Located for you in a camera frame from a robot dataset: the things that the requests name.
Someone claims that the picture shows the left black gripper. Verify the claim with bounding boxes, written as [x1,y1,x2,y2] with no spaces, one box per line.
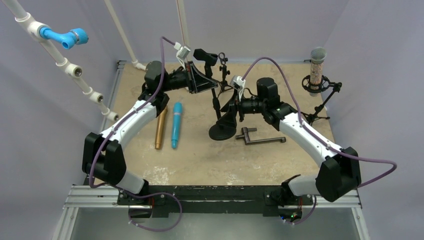
[160,61,218,95]

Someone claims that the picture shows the black tripod microphone stand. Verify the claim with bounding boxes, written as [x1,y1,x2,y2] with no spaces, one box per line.
[212,52,233,103]

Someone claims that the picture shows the blue microphone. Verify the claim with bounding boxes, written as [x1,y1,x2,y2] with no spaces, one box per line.
[171,102,183,149]

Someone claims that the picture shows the gold microphone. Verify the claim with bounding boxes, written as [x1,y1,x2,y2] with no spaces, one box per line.
[154,106,168,150]

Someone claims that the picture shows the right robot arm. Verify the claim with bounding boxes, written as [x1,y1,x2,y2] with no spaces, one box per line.
[216,75,362,205]

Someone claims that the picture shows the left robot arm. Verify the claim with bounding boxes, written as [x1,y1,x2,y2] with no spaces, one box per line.
[82,60,218,205]

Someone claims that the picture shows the glitter silver-head microphone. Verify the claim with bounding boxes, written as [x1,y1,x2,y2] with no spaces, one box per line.
[309,47,327,91]

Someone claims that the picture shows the dark grey metal pipe fitting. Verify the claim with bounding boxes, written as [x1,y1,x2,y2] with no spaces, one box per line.
[235,127,287,146]

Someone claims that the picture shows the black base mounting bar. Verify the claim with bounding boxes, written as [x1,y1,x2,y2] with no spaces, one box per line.
[117,185,313,218]

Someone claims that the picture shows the blue pipe fitting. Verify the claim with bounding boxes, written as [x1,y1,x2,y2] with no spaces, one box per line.
[39,27,89,50]

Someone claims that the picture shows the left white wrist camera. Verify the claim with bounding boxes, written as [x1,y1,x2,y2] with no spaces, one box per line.
[173,41,191,70]

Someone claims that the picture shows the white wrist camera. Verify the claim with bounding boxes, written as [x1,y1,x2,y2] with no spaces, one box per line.
[173,41,191,70]
[229,75,246,102]

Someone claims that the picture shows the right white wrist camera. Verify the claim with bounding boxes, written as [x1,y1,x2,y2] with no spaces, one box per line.
[229,75,246,102]

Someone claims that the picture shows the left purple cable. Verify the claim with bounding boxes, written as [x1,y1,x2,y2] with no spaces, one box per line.
[87,36,178,190]

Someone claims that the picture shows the white PVC pipe frame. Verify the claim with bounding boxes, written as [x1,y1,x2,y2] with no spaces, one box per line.
[1,0,189,128]

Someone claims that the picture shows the black shock-mount tripod stand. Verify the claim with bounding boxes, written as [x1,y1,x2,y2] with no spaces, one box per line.
[299,74,343,126]

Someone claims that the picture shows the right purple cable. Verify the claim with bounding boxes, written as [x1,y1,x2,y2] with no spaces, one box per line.
[241,56,398,189]

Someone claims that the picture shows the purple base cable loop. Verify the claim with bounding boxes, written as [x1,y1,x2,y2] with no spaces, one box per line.
[115,187,184,233]

